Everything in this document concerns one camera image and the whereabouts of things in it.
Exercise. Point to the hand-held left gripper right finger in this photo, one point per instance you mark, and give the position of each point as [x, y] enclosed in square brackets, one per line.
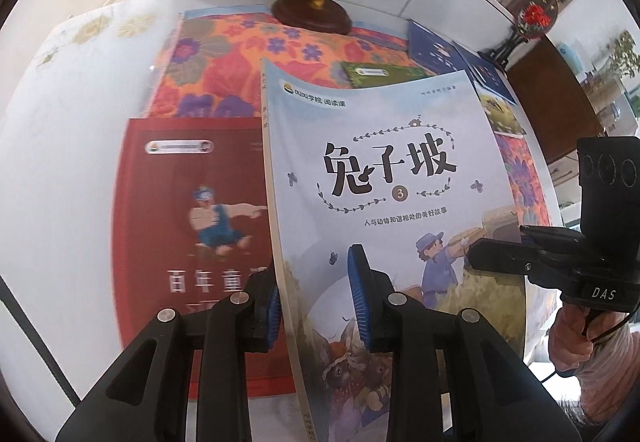
[359, 302]

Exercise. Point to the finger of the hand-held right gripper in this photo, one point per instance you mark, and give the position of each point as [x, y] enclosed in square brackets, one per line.
[500, 257]
[555, 236]

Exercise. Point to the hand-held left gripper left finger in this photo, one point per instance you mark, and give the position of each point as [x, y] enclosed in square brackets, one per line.
[272, 317]

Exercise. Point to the pale book farmer cover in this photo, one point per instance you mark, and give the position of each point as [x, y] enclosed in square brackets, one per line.
[400, 132]

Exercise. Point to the dark blue rider cover book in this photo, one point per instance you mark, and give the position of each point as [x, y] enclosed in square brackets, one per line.
[485, 72]

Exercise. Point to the person's right hand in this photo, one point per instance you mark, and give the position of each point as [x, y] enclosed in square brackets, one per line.
[570, 347]

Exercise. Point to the brown wooden cabinet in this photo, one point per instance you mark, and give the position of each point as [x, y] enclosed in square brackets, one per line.
[550, 97]

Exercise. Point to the pale book bird cover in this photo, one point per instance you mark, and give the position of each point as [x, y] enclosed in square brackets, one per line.
[500, 114]

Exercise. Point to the light blue box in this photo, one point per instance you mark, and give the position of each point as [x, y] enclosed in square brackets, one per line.
[570, 57]

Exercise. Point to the green potted plant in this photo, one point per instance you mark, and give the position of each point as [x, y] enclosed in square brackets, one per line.
[624, 49]

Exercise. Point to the dark red cartoon book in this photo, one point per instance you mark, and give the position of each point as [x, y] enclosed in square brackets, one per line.
[190, 182]

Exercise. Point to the round red flower ornament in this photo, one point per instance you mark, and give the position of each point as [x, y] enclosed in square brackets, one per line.
[536, 14]

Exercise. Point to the green insect book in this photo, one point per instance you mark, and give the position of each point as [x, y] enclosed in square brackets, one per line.
[380, 72]

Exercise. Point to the orange floral blanket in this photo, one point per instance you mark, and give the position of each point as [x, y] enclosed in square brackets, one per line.
[225, 57]

